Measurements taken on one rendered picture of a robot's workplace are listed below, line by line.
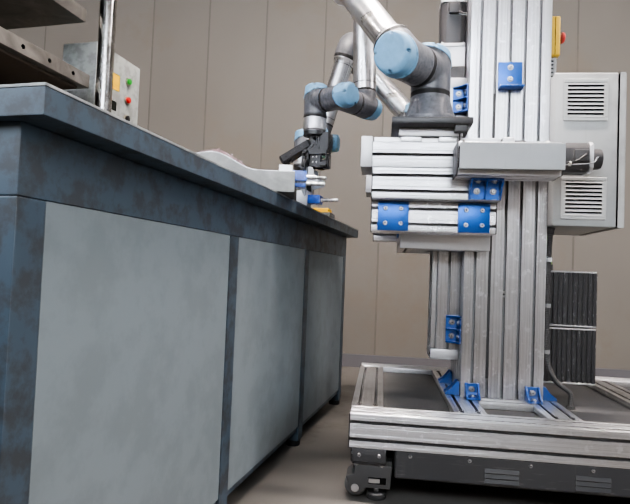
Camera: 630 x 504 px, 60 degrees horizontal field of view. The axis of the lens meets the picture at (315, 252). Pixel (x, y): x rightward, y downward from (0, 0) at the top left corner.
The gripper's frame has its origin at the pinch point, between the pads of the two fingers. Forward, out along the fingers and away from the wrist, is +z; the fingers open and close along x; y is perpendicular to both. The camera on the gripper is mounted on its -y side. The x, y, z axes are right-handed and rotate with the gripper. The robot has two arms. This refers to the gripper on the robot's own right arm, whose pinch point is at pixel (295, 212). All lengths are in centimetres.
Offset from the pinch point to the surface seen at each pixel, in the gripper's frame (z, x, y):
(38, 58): -41, -72, -72
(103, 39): -58, -47, -65
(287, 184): 3, -90, 18
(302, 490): 85, -79, 23
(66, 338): 36, -160, 4
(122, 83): -52, -17, -73
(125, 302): 31, -147, 5
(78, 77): -41, -52, -70
